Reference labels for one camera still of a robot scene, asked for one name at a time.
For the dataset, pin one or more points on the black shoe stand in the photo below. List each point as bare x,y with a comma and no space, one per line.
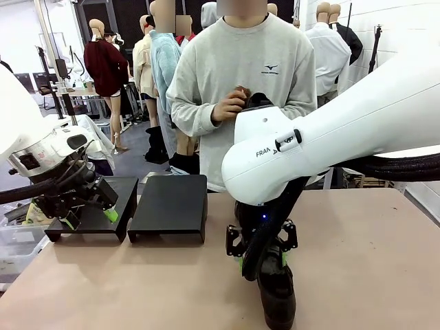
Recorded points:
120,199
172,206

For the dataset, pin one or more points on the wooden workbench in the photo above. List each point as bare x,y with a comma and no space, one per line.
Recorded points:
82,92

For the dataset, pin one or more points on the black shoe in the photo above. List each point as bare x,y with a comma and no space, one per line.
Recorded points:
261,99
278,299

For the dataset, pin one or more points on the mannequin in light blue fleece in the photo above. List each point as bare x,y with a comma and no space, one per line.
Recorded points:
165,68

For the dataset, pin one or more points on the person's left forearm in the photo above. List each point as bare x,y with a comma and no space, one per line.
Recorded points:
299,103

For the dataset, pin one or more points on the person's right hand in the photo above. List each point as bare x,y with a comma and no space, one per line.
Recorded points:
225,110

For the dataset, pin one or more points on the black tripod stand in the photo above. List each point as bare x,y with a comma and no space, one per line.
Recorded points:
56,79
374,51

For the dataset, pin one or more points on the black monitor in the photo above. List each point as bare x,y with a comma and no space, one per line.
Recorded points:
24,82

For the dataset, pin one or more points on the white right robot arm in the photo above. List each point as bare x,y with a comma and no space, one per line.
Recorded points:
343,120

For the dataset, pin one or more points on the bare mannequin head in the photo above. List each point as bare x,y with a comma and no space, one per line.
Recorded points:
271,8

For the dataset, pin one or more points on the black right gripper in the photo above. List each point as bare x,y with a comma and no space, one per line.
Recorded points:
245,223

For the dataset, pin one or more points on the green yellow snack bag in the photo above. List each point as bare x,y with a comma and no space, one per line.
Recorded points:
34,214

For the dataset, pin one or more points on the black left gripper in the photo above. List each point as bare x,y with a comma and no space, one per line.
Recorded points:
68,192

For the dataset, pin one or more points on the mannequin in white shirt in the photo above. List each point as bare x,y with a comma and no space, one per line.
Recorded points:
328,58

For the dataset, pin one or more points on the small reddish brown object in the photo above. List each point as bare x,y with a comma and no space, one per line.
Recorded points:
242,92

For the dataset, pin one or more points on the black boots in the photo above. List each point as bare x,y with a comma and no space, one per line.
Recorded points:
156,148

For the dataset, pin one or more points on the person in grey sweatshirt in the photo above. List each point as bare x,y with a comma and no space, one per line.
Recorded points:
240,62

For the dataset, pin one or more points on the mannequin in maroon sweater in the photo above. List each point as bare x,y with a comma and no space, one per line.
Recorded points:
103,68

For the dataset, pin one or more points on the mannequin in black jacket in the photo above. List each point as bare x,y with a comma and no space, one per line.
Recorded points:
352,41

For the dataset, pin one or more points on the mannequin in cream jacket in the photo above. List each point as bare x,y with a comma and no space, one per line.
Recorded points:
142,68

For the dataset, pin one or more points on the mannequin in grey hood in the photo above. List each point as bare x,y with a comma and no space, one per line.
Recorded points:
208,13

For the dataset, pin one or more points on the person's right forearm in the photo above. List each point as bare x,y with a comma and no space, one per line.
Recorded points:
192,113

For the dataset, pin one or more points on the clear plastic bin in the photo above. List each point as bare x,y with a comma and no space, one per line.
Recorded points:
17,247

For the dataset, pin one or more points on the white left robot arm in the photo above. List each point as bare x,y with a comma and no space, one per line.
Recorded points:
20,113

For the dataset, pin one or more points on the white draped cloth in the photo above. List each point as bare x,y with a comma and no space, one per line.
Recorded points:
93,137

